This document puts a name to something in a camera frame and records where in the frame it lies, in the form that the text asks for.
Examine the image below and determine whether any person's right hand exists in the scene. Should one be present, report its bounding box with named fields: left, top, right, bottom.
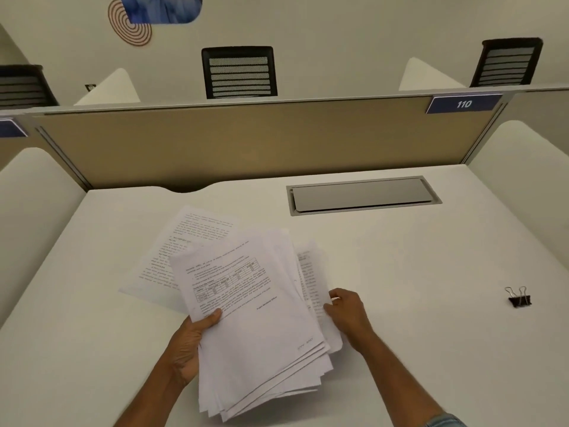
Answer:
left=323, top=287, right=375, bottom=353

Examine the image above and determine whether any person's left hand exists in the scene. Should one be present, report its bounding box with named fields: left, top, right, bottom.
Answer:
left=170, top=308, right=223, bottom=390

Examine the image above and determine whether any single printed text page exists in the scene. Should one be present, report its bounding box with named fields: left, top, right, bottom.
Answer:
left=295, top=249, right=344, bottom=354

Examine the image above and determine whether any stack of printed paper sheets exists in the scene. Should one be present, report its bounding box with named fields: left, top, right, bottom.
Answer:
left=169, top=227, right=335, bottom=424

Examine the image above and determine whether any person's left forearm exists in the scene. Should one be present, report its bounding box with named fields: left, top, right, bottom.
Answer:
left=113, top=368, right=189, bottom=427

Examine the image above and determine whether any person's right forearm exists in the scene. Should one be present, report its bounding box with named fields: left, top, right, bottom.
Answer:
left=356, top=328, right=461, bottom=427

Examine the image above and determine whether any loose printed paper sheet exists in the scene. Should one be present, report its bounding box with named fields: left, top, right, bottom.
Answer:
left=119, top=205, right=237, bottom=308

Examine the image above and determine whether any blue shirt sleeve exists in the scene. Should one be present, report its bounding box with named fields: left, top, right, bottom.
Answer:
left=424, top=412, right=468, bottom=427

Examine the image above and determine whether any beige desk partition panel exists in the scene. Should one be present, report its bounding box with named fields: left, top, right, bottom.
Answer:
left=489, top=87, right=569, bottom=152
left=0, top=114, right=43, bottom=173
left=32, top=94, right=508, bottom=194

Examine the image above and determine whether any black binder clip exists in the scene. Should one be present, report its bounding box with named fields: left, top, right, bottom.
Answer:
left=504, top=286, right=533, bottom=309

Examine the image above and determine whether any white side desk divider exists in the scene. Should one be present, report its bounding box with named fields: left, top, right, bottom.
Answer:
left=73, top=67, right=142, bottom=106
left=469, top=120, right=569, bottom=281
left=398, top=57, right=468, bottom=92
left=0, top=147, right=88, bottom=330

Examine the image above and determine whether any blue desk number label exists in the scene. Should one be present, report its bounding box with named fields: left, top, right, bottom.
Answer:
left=425, top=93, right=504, bottom=115
left=0, top=118, right=28, bottom=139

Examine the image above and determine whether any black mesh office chair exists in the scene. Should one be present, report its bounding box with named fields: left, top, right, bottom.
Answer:
left=0, top=65, right=60, bottom=110
left=201, top=45, right=279, bottom=100
left=469, top=37, right=544, bottom=88

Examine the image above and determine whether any grey desk cable tray lid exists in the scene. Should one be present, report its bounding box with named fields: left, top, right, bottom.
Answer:
left=285, top=175, right=443, bottom=217

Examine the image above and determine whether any brown spiral wall decal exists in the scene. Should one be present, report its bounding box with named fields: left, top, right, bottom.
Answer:
left=108, top=0, right=153, bottom=47

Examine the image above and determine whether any blue wall decal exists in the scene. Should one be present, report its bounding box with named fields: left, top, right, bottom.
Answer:
left=119, top=0, right=203, bottom=25

